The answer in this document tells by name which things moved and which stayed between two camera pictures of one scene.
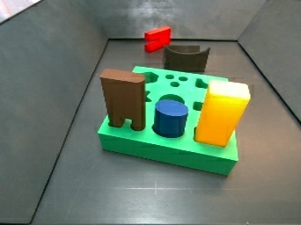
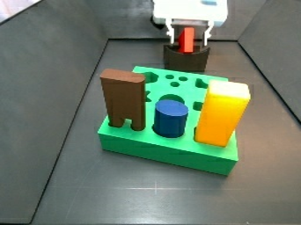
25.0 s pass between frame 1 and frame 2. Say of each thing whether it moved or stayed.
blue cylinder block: stayed
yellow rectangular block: stayed
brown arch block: stayed
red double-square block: moved
